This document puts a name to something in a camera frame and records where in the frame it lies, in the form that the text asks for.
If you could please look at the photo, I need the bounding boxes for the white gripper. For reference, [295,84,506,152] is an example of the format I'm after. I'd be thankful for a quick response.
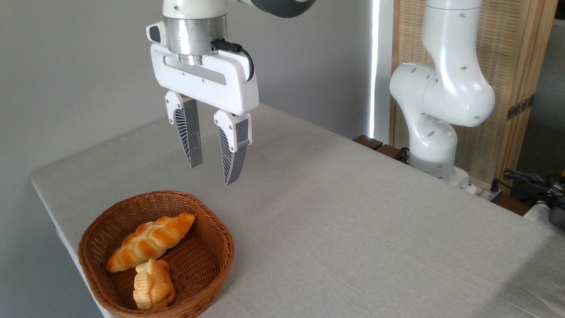
[150,44,260,186]

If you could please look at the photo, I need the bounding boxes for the small pale bread piece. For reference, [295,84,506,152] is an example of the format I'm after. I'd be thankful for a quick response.
[133,259,176,311]

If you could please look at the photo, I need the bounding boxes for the long braided bread loaf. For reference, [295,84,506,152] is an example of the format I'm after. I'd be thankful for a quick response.
[106,212,196,273]

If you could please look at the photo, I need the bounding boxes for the brown woven wicker basket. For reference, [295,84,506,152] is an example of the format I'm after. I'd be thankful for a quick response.
[78,190,235,318]

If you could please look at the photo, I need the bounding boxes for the dark wooden block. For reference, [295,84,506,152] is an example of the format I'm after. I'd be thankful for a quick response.
[353,134,384,151]
[375,144,410,165]

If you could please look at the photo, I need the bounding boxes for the grey tablecloth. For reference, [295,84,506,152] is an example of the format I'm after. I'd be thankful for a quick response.
[30,102,565,318]

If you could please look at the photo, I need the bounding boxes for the white power strip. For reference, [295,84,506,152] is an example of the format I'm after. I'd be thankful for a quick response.
[463,182,504,202]

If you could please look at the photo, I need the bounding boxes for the metal screen hinge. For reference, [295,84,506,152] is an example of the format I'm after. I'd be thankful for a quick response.
[507,94,535,121]

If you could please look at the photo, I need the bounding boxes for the dark grey container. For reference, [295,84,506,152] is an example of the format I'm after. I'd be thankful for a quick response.
[549,203,565,229]

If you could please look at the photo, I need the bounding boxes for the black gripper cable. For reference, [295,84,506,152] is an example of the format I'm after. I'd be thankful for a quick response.
[211,39,255,82]

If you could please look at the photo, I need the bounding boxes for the black cable bundle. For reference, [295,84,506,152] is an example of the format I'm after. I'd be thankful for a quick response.
[502,169,565,208]

